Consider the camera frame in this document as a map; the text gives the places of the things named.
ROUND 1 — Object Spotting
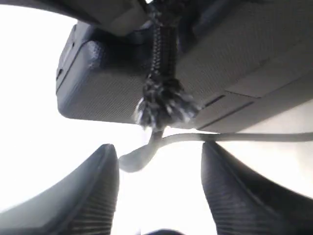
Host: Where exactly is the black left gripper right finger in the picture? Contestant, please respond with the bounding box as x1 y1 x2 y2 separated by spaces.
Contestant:
201 141 313 235

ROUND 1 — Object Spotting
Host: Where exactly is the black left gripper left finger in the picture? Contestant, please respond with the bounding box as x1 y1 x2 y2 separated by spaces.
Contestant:
0 144 119 235

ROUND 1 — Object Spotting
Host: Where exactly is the black braided rope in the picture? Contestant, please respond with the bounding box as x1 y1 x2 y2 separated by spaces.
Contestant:
118 0 313 173

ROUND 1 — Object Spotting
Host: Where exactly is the black plastic carrying case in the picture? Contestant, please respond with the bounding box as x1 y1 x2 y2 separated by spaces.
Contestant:
56 0 313 133

